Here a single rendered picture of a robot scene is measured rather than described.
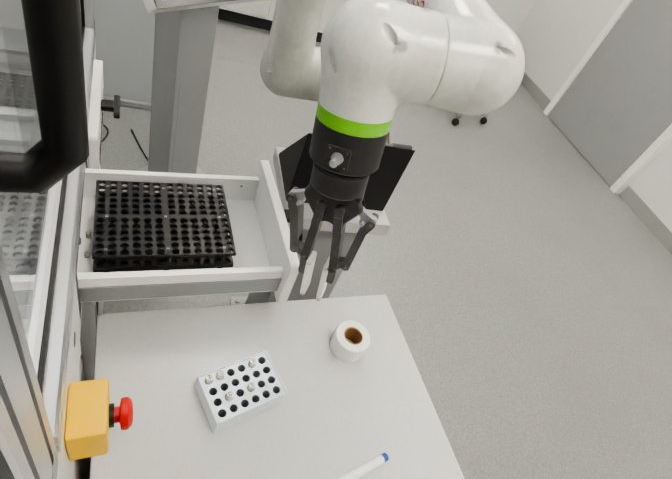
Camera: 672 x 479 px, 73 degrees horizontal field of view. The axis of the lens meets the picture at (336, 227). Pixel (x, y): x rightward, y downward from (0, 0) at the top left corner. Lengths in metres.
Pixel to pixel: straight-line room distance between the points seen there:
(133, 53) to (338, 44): 2.12
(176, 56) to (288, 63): 0.65
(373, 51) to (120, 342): 0.63
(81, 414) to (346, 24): 0.53
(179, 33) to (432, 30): 1.22
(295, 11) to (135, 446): 0.82
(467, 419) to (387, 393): 1.08
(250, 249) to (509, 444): 1.42
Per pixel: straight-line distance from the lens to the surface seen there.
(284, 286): 0.82
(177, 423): 0.81
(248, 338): 0.89
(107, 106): 1.08
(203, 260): 0.83
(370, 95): 0.51
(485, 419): 2.02
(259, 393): 0.80
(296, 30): 1.04
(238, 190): 0.99
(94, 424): 0.65
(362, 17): 0.50
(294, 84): 1.16
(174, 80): 1.73
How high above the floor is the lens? 1.51
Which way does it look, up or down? 42 degrees down
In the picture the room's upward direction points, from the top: 25 degrees clockwise
